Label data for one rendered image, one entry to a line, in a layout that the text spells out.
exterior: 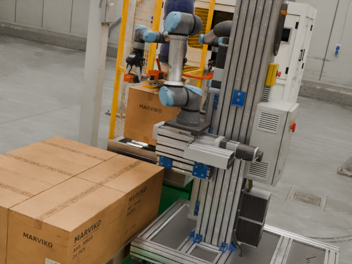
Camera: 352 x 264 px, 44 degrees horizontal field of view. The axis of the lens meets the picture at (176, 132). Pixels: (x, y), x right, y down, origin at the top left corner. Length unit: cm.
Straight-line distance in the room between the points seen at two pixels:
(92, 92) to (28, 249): 222
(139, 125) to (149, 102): 20
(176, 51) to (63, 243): 120
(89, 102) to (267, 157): 229
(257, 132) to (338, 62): 923
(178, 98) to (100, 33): 194
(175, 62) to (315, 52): 945
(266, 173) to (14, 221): 146
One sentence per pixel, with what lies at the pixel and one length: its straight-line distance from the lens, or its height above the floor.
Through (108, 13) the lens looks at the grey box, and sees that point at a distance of 426.
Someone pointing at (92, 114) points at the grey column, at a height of 56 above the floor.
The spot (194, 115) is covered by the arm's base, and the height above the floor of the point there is 110.
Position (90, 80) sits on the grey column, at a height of 90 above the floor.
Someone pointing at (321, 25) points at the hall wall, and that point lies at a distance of 1179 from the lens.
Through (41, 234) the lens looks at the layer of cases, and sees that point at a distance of 245.
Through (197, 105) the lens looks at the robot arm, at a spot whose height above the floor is 117.
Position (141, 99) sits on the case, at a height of 100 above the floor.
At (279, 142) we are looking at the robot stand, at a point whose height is 104.
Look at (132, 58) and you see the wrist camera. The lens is 290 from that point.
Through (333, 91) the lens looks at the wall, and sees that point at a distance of 1170.
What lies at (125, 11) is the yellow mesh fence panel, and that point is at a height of 159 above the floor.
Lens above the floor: 170
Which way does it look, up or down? 16 degrees down
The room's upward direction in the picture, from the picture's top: 9 degrees clockwise
